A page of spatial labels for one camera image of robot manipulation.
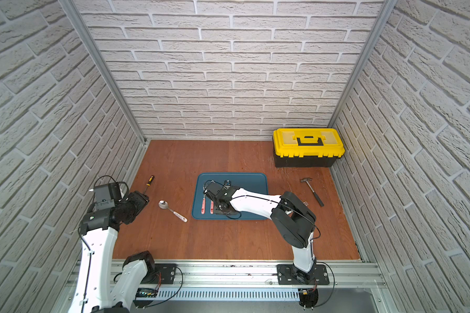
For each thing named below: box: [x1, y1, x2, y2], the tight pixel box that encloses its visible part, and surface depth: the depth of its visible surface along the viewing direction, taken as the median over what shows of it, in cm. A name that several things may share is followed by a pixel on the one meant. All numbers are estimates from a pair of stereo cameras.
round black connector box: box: [297, 288, 320, 311], surface depth 72 cm
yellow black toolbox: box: [272, 127, 346, 168], surface depth 99 cm
